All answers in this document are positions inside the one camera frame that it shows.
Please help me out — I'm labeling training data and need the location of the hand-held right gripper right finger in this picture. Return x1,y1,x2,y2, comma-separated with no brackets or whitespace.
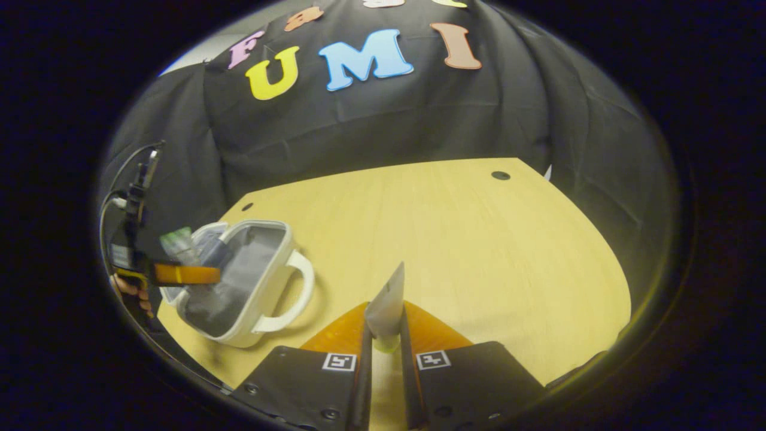
400,301,546,431

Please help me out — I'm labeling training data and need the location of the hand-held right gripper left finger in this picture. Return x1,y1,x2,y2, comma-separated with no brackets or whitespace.
230,301,375,431

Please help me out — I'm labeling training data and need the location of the green skincare tube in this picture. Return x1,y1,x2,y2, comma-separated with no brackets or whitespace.
160,226,201,267

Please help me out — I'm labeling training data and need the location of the white suitcase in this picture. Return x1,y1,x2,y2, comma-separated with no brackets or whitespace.
159,220,316,349

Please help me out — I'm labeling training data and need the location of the small pale skincare tube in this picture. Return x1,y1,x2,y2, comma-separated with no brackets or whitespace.
364,262,406,354

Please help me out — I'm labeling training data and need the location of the black backdrop cloth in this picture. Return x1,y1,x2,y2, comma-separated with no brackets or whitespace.
99,0,677,300

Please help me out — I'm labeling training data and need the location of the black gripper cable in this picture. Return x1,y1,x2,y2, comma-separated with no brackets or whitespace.
98,141,165,270

